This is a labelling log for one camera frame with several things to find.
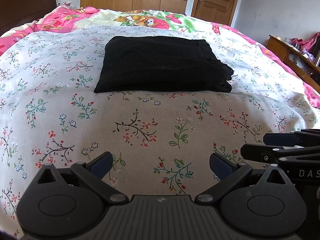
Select black pants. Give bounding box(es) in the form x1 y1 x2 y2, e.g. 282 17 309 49
94 36 234 93

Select pink cartoon quilt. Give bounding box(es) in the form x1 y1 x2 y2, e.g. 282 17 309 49
0 5 320 110

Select dark wooden headboard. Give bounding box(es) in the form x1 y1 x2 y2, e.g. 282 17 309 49
0 0 56 34

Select pink cloth on cabinet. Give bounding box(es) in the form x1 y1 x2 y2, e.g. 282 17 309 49
291 32 320 56

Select brown wooden door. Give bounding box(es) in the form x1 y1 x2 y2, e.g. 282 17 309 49
191 0 238 25

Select wooden side cabinet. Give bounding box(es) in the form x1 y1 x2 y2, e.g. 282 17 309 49
266 35 319 93

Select white floral bed sheet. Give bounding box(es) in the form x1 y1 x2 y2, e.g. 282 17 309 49
1 25 319 238

